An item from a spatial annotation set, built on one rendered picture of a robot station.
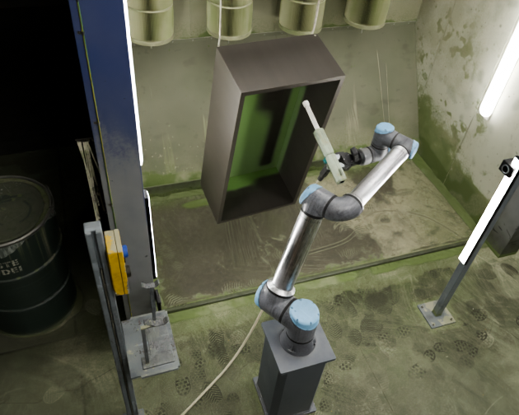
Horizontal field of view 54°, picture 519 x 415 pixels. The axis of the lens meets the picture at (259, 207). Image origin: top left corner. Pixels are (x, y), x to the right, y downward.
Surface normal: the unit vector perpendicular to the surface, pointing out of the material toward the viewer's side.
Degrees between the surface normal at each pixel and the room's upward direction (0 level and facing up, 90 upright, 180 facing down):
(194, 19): 90
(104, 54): 90
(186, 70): 57
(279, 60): 12
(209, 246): 0
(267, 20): 90
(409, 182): 0
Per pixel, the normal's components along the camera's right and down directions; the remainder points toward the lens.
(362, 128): 0.31, 0.19
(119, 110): 0.32, 0.69
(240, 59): 0.17, -0.56
